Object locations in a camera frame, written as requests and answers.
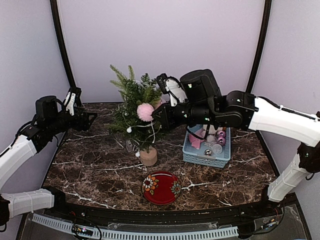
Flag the red floral plate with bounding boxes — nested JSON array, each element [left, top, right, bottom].
[[141, 171, 182, 206]]

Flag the white knitted ball ornament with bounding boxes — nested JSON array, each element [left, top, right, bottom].
[[211, 144, 223, 155]]

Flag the pink glitter bauble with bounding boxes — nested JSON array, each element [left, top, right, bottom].
[[216, 130, 227, 138], [217, 136, 227, 146]]

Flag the white ball string lights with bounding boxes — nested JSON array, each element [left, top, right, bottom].
[[122, 82, 163, 158]]

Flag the black front rail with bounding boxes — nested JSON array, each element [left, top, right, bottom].
[[65, 202, 281, 223]]

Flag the pink felt ornament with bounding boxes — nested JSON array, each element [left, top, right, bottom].
[[188, 126, 206, 150]]

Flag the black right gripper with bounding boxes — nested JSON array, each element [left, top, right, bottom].
[[151, 98, 217, 130]]

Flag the small circuit board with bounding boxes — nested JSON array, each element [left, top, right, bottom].
[[71, 224, 87, 234]]

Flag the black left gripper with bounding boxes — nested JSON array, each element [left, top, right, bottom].
[[47, 106, 97, 136]]

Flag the white cotton pompom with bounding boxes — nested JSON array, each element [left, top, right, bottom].
[[206, 134, 215, 143]]

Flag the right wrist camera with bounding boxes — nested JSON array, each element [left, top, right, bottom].
[[156, 73, 187, 107]]

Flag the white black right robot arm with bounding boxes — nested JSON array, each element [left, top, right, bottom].
[[152, 69, 320, 217]]

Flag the white slotted cable duct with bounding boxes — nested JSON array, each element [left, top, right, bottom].
[[31, 213, 239, 240]]

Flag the white snowflake ornament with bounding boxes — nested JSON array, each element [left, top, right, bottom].
[[202, 141, 215, 148]]

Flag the small green christmas tree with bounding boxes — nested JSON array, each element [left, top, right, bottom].
[[106, 64, 165, 167]]

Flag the white felt ornament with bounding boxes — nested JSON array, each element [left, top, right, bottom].
[[202, 124, 222, 136]]

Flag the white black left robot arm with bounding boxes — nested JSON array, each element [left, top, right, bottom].
[[0, 93, 98, 227]]

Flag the pink fluffy pompom ornament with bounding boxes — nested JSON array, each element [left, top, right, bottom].
[[136, 103, 154, 122], [154, 97, 166, 109]]

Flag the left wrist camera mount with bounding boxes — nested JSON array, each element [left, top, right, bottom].
[[62, 87, 82, 116]]

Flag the light blue plastic basket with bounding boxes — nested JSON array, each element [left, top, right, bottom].
[[182, 124, 231, 169]]

